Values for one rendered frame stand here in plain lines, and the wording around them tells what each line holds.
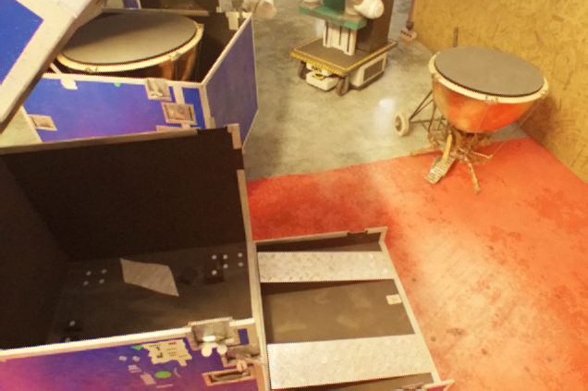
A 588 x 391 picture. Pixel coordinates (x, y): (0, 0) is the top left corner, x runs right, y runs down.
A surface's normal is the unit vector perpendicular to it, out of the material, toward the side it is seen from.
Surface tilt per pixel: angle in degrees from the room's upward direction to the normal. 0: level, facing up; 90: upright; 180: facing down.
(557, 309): 0
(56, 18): 90
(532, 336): 0
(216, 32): 90
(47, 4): 90
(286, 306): 2
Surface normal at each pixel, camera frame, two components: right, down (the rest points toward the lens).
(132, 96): -0.15, 0.65
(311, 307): 0.03, -0.75
